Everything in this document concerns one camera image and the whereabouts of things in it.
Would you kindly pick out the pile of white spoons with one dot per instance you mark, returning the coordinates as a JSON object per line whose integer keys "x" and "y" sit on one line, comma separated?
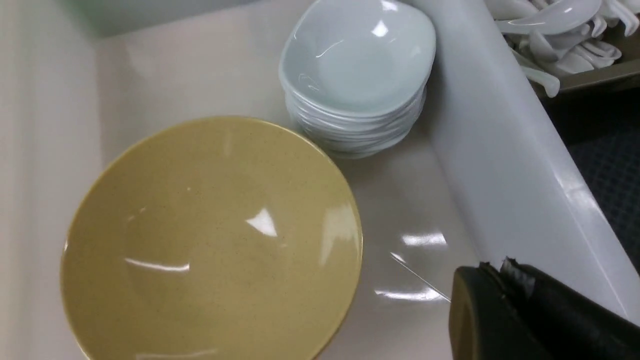
{"x": 544, "y": 28}

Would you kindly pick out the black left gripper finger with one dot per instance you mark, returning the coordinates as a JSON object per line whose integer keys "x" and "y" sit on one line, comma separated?
{"x": 518, "y": 312}

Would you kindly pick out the black serving tray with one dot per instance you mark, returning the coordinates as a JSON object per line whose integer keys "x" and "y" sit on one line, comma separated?
{"x": 602, "y": 134}

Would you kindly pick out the yellow noodle bowl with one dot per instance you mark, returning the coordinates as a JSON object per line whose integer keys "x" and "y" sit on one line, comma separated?
{"x": 222, "y": 238}

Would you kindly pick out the large white plastic tub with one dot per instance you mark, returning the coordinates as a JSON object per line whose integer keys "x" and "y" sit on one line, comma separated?
{"x": 483, "y": 175}

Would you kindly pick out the stack of white dishes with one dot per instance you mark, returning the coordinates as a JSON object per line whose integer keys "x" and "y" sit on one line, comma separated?
{"x": 354, "y": 73}

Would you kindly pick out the olive plastic spoon bin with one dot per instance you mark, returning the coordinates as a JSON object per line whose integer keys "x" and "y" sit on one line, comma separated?
{"x": 609, "y": 63}

